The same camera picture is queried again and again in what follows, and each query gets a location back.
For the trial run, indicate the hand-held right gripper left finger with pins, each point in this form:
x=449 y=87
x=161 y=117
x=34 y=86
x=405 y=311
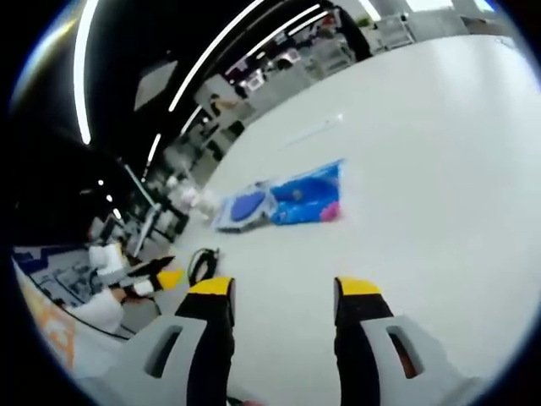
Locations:
x=207 y=338

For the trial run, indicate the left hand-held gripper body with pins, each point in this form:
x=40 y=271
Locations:
x=105 y=260

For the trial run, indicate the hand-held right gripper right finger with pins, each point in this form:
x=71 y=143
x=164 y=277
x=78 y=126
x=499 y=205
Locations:
x=359 y=338

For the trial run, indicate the white paper cup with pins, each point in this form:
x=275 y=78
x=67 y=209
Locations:
x=208 y=205

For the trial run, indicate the white package with blue disc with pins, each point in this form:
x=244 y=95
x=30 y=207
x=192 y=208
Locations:
x=245 y=209

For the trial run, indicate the blue tissue packet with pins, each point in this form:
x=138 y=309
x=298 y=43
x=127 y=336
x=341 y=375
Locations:
x=308 y=194

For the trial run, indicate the white tabletop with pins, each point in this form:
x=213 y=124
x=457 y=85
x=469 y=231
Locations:
x=401 y=190

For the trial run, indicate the white jacket with orange print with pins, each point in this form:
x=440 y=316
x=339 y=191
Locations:
x=46 y=321

